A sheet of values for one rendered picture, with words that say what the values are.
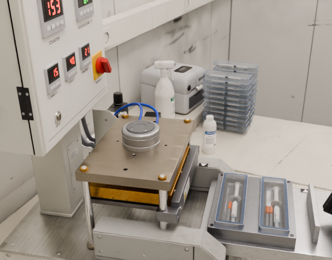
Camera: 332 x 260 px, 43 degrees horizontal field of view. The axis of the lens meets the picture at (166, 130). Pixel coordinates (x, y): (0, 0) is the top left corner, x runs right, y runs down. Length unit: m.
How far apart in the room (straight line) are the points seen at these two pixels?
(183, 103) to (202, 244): 1.05
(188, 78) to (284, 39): 1.56
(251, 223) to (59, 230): 0.41
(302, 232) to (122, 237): 0.35
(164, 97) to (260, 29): 1.67
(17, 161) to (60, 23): 0.66
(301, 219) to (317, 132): 0.93
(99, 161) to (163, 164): 0.12
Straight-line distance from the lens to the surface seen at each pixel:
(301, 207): 0.96
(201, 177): 1.02
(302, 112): 3.36
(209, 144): 1.56
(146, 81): 1.83
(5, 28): 0.72
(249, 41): 3.26
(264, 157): 1.59
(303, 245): 0.86
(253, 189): 0.95
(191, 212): 0.97
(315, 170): 1.55
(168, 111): 1.70
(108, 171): 0.79
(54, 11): 0.77
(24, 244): 0.94
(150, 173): 0.77
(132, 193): 0.82
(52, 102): 0.78
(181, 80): 1.74
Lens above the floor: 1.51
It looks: 26 degrees down
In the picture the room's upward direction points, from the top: 1 degrees counter-clockwise
